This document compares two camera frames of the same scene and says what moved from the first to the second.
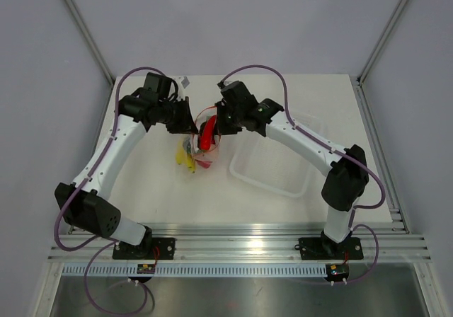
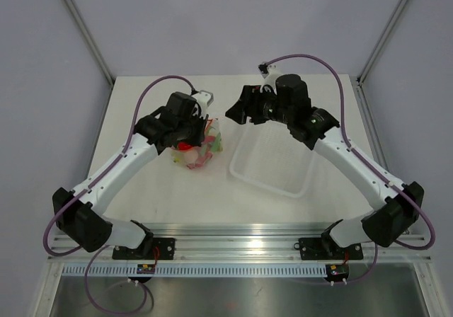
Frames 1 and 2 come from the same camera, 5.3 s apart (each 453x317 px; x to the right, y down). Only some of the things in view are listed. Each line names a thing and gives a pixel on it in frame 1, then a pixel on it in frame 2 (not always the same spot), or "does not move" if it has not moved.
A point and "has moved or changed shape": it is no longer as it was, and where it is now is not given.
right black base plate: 321,248 does not move
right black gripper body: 229,121 to 265,106
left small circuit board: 144,268 does not move
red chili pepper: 206,136 to 183,146
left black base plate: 153,249 does not move
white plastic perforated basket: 257,161 does not move
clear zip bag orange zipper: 204,145 has moved or changed shape
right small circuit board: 337,270 does not move
